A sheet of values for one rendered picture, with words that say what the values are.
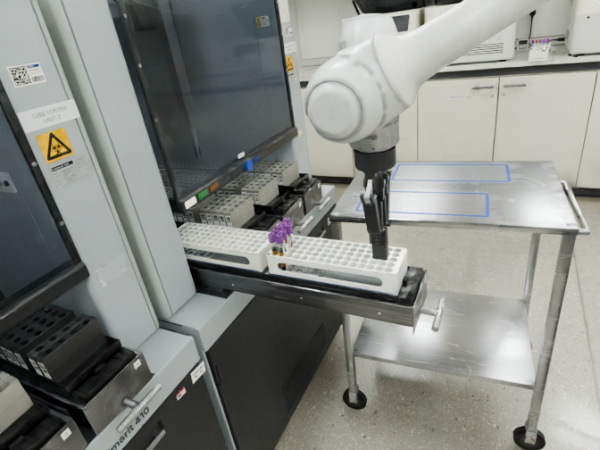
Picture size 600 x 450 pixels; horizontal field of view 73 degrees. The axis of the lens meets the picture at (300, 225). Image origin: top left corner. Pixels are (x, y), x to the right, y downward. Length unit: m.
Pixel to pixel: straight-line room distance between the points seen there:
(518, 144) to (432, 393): 1.92
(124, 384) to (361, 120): 0.63
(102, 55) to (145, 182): 0.25
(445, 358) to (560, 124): 2.00
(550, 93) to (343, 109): 2.61
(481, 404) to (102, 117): 1.51
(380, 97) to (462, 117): 2.58
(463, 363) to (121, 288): 1.05
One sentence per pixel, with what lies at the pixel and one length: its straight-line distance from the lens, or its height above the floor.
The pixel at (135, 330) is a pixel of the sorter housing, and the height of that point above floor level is 0.78.
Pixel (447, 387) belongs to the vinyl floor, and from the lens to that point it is 1.76.
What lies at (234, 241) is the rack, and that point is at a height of 0.86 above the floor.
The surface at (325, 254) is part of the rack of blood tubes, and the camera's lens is 0.89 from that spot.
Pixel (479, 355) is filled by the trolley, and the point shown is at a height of 0.28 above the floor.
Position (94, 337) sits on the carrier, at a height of 0.85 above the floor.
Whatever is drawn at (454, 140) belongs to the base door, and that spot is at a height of 0.40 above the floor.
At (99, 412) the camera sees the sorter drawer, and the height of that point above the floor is 0.77.
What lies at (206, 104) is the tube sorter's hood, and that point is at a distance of 1.05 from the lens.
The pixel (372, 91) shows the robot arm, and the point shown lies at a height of 1.24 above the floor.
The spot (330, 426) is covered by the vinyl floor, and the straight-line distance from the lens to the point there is 1.65.
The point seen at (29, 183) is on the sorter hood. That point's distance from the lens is 0.76.
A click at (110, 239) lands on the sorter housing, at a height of 0.99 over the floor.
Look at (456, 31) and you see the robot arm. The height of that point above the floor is 1.29.
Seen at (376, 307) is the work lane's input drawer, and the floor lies 0.79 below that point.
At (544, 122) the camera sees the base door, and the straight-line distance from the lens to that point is 3.09.
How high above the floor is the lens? 1.33
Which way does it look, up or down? 27 degrees down
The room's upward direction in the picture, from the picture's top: 9 degrees counter-clockwise
